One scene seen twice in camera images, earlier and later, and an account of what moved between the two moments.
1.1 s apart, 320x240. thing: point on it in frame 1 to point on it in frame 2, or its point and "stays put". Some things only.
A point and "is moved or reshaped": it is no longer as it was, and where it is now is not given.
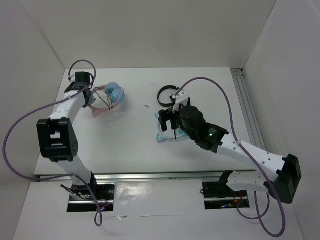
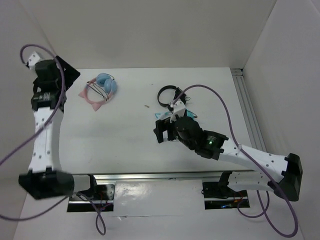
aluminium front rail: x=142 y=176 stays put
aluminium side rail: x=247 y=109 stays put
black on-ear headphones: x=167 y=105 to x=183 y=98
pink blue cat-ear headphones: x=115 y=92 is moved or reshaped
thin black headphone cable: x=101 y=99 to x=100 y=89
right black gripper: x=165 y=115 to x=162 y=125
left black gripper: x=87 y=101 to x=71 y=74
